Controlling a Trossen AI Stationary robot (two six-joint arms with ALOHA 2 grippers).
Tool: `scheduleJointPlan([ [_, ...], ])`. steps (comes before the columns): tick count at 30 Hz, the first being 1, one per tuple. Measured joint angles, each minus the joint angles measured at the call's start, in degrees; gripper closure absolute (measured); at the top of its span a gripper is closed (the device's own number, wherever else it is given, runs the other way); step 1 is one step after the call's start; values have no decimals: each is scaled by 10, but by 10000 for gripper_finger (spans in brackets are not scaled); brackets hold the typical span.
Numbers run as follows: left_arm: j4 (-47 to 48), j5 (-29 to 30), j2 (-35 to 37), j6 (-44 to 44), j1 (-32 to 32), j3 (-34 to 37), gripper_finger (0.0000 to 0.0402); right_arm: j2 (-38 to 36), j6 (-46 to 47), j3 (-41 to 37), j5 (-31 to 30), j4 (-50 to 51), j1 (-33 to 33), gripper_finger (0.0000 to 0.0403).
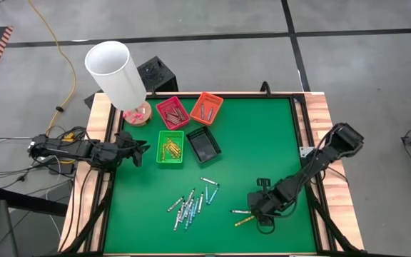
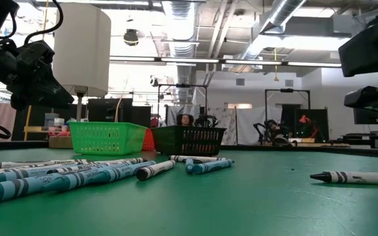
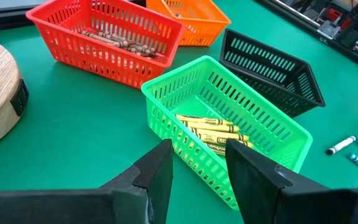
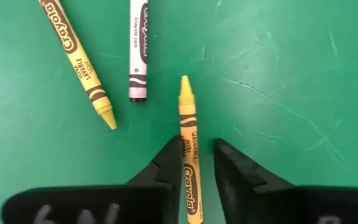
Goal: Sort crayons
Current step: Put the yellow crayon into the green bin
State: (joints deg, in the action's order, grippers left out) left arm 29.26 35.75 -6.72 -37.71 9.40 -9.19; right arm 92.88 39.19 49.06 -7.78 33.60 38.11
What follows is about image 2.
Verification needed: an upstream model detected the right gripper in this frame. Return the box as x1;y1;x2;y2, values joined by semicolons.
338;14;378;115

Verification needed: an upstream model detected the yellow hanging cord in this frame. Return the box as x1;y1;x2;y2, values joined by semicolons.
273;47;280;82

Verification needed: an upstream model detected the wooden shelf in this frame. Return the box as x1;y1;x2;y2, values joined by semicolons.
24;126;51;133

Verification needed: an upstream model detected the black crayon white wrapper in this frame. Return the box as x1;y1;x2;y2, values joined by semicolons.
309;170;378;186
135;159;177;182
0;159;90;172
46;157;148;174
169;154;228;164

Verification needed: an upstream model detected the grey container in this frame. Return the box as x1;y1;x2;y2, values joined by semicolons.
44;113;60;128

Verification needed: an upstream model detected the smooth silver ventilation duct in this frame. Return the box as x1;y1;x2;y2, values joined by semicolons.
238;0;308;66

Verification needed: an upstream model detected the grey cloth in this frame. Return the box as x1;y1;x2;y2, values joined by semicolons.
166;104;201;127

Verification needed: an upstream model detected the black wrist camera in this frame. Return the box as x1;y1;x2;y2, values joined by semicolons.
15;39;56;75
343;85;378;109

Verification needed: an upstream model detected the white curtain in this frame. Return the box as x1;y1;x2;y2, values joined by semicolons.
236;106;284;145

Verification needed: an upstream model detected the blue crayon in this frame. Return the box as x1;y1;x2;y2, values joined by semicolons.
193;158;236;175
0;175;67;205
0;162;111;185
41;160;158;193
184;157;195;174

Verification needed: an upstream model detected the black plastic basket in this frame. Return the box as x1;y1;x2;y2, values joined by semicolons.
151;126;228;157

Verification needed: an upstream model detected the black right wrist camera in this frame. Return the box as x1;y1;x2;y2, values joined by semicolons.
343;85;378;109

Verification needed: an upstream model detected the black round ceiling fixture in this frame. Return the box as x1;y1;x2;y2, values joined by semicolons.
123;28;140;47

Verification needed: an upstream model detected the corrugated silver ventilation duct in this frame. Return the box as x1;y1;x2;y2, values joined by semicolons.
161;0;197;102

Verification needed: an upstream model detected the red plastic basket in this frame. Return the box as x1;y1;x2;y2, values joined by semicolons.
142;128;157;151

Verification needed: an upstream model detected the green table mat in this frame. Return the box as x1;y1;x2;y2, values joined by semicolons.
0;147;378;236

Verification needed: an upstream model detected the black backdrop panel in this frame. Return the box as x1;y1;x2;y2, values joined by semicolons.
293;108;329;142

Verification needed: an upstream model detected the person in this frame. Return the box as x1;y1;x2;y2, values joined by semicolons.
175;113;195;127

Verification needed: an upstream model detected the black desk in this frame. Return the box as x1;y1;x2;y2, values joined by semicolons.
339;130;378;150

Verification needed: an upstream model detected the green plastic basket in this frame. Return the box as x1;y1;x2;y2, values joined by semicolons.
68;121;149;155

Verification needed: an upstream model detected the white shade table lamp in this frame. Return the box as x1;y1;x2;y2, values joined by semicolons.
48;2;112;149

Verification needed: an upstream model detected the red desk lamp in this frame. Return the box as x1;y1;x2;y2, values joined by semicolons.
299;114;320;138

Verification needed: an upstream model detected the black aluminium table frame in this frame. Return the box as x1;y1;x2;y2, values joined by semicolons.
0;140;378;159

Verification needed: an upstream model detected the patterned white cloth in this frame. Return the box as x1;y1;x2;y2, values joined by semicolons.
207;107;238;145

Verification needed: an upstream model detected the black camera cable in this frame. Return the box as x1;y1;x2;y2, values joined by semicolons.
23;0;64;45

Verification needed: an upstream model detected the black partition panel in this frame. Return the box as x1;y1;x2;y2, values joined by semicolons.
87;98;152;127

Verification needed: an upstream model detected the yellow pole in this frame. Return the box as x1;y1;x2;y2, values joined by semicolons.
24;108;32;142

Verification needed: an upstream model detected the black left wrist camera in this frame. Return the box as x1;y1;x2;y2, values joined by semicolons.
15;39;56;75

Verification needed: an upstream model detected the black monitor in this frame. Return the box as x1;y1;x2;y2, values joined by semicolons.
353;108;378;125

